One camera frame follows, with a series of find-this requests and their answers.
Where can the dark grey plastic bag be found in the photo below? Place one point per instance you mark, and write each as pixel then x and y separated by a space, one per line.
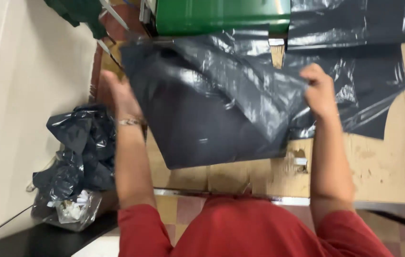
pixel 206 107
pixel 359 71

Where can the person's right fingers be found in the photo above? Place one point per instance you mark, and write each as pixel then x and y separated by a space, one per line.
pixel 311 76

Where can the crumpled dark bag of trash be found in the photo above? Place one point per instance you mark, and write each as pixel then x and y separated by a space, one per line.
pixel 77 164

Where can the person's right hand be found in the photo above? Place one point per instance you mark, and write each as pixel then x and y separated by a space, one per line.
pixel 320 96

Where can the person's red shirt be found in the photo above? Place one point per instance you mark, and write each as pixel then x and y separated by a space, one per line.
pixel 245 232

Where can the person's left fingers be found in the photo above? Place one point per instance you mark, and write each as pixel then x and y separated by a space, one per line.
pixel 111 79

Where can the flat dark grey plastic bag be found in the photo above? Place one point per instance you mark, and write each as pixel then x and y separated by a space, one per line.
pixel 359 71

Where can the green bin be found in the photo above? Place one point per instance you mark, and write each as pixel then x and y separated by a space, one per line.
pixel 220 14

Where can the black bench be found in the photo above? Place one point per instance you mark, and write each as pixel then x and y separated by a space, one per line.
pixel 45 239

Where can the person's left hand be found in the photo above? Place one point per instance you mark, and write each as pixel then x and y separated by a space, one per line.
pixel 124 96

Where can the dark green cloth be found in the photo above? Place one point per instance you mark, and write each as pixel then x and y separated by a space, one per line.
pixel 81 14

